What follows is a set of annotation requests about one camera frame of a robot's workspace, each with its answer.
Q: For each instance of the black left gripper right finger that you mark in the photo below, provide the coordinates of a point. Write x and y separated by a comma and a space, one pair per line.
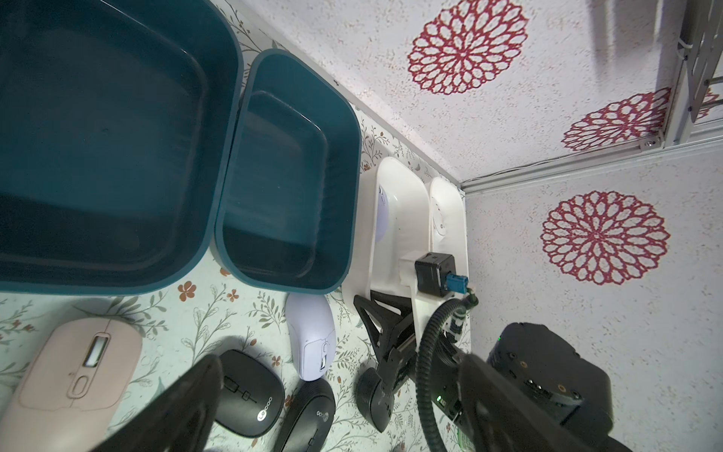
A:
496, 416

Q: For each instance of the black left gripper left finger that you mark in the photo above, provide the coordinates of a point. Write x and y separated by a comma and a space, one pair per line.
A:
180, 419

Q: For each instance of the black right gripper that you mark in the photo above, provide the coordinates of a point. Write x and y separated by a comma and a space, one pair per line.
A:
388, 320

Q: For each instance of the purple mouse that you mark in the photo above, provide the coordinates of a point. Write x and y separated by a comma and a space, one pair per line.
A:
312, 334
382, 214

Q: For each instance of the white mouse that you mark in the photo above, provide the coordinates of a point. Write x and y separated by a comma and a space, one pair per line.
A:
439, 221

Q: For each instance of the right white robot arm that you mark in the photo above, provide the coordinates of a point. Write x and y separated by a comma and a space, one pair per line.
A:
534, 392

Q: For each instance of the left white storage box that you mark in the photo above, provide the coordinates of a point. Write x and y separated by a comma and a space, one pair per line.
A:
379, 266

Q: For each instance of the right teal storage box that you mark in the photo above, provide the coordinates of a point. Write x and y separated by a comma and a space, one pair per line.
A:
287, 210

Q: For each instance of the teal storage box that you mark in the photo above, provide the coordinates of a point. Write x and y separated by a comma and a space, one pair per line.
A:
117, 120
287, 210

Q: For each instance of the left teal storage box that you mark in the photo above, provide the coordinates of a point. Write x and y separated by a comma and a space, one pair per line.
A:
117, 120

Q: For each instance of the black mouse top left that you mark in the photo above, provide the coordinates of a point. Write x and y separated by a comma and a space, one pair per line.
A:
251, 397

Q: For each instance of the black mouse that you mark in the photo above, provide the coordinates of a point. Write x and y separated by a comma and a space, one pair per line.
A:
307, 424
373, 399
251, 397

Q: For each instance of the black mouse right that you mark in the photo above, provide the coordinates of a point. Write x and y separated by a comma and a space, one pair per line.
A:
373, 399

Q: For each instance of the pink mouse top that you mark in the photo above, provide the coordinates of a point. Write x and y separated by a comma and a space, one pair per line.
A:
73, 388

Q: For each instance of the black mouse centre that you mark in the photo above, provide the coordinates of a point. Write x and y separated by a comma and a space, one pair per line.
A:
307, 424

